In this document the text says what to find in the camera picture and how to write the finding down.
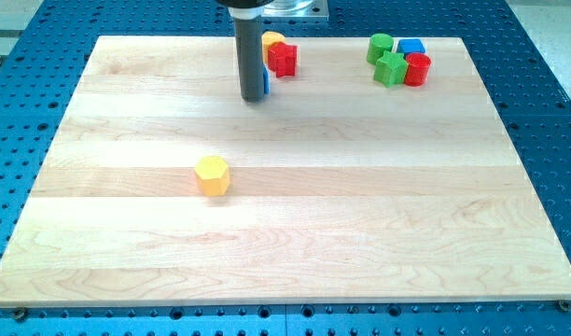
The black robot arm end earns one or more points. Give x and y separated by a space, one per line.
244 4

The yellow hexagon block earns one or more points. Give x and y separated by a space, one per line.
213 176

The red star block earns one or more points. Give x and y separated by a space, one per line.
283 59

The green star block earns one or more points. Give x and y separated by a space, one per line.
390 69

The light wooden board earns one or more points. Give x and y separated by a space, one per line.
341 190

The blue block behind pusher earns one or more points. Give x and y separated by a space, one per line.
266 80

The yellow round block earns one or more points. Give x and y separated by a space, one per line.
268 39

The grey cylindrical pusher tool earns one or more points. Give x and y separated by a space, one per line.
247 29

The green cylinder block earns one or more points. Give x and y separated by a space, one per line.
378 44

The red cylinder block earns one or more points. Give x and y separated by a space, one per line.
418 68

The blue cube block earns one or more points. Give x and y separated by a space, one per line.
407 46

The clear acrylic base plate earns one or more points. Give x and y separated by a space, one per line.
296 10

